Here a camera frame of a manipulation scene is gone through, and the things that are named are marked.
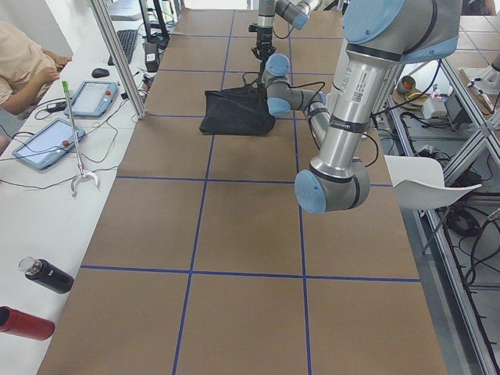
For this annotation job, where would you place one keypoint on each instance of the metal reacher grabber tool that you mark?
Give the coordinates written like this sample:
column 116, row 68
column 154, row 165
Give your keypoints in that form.
column 83, row 173

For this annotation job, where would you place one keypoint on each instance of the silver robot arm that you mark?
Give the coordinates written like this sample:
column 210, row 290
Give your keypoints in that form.
column 296, row 15
column 378, row 35

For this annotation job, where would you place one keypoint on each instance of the seated person in beige shirt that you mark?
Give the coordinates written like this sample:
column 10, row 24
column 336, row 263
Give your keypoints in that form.
column 27, row 70

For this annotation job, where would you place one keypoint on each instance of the blue teach pendant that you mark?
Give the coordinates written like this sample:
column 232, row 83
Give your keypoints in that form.
column 47, row 146
column 93, row 98

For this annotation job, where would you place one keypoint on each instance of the black box with label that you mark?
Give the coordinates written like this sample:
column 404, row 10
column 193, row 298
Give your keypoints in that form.
column 152, row 58

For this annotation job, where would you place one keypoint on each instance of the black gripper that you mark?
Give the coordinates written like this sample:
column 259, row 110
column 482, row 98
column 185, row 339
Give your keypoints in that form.
column 264, row 38

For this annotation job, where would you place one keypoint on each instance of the black water bottle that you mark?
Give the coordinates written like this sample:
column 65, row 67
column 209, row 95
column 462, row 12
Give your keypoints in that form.
column 42, row 272

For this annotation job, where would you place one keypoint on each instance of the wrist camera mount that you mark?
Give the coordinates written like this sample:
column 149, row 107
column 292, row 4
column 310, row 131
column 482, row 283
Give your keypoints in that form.
column 254, row 28

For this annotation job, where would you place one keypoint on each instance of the black computer mouse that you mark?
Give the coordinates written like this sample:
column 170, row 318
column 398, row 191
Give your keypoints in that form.
column 99, row 73

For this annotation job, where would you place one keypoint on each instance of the near blue teach pendant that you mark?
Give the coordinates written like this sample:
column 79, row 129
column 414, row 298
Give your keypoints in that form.
column 47, row 146

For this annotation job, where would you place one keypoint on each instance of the aluminium frame post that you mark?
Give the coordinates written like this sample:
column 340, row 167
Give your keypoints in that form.
column 114, row 47

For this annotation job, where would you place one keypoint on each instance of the black printed t-shirt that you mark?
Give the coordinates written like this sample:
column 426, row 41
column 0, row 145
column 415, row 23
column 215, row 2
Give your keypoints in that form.
column 237, row 111

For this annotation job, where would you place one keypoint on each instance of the far blue teach pendant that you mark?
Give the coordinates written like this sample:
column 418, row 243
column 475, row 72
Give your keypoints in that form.
column 93, row 98

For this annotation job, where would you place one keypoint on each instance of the red water bottle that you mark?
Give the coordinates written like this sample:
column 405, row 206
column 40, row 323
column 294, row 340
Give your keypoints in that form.
column 25, row 325

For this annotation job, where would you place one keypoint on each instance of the white plastic chair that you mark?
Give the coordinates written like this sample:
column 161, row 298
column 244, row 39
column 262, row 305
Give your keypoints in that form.
column 420, row 185

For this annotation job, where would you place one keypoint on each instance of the black computer keyboard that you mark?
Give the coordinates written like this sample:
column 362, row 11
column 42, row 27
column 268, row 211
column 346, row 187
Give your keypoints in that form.
column 128, row 40

